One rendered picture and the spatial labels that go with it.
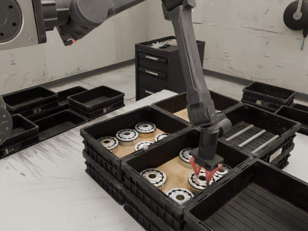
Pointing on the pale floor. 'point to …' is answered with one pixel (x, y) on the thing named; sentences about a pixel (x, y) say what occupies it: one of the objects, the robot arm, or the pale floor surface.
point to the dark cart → (160, 68)
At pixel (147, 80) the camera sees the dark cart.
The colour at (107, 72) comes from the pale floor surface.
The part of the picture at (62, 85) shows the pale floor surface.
